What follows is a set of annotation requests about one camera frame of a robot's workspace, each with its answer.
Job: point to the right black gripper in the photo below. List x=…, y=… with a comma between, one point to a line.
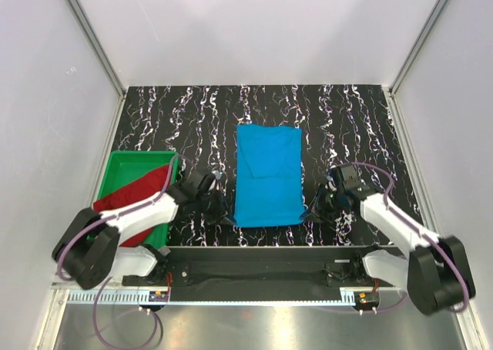
x=320, y=212

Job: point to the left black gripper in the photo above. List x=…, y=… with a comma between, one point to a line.
x=222, y=209

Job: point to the blue t shirt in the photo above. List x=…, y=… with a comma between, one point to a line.
x=269, y=189

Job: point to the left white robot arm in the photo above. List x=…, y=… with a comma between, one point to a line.
x=92, y=248

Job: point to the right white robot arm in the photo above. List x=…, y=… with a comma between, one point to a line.
x=408, y=236

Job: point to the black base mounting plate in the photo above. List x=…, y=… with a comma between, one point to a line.
x=255, y=275

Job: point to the red t shirt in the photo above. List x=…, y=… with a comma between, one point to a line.
x=138, y=190

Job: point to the green plastic bin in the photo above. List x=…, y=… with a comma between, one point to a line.
x=125, y=166

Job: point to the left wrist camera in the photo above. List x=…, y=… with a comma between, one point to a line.
x=216, y=184

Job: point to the aluminium frame rail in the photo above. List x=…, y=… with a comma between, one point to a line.
x=376, y=265

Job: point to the left aluminium corner post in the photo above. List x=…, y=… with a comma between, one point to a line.
x=88, y=31

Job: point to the aluminium corner post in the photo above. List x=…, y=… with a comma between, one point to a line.
x=88, y=31
x=419, y=43

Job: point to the right aluminium corner post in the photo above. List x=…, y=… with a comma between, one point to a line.
x=419, y=43

